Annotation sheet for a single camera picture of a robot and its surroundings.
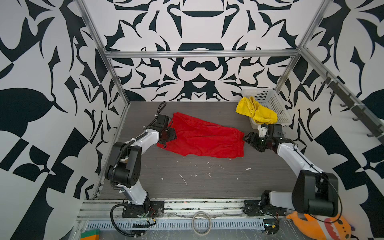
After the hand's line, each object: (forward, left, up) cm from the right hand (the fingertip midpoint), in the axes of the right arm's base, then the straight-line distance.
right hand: (248, 138), depth 87 cm
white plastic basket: (+40, -27, -8) cm, 49 cm away
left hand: (+7, +45, -3) cm, 45 cm away
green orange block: (-43, +77, -6) cm, 88 cm away
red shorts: (+9, +31, -11) cm, 34 cm away
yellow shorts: (+21, -15, -5) cm, 26 cm away
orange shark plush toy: (-42, -27, -2) cm, 49 cm away
